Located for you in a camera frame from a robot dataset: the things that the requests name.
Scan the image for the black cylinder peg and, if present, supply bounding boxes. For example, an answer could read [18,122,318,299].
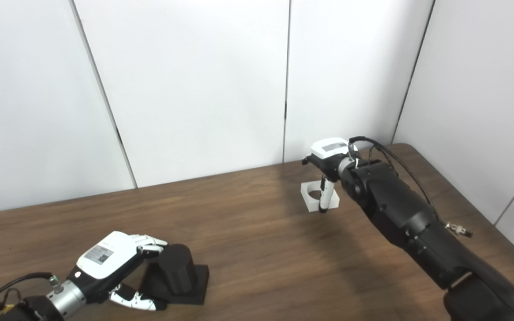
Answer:
[137,243,210,306]

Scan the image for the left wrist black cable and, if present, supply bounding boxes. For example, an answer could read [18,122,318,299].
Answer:
[0,272,59,319]

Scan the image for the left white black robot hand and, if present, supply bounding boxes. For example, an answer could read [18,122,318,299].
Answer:
[63,231,168,312]

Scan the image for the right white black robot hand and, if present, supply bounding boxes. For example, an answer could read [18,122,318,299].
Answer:
[302,137,359,214]

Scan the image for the white square piece with hole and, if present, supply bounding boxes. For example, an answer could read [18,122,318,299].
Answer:
[300,178,340,212]

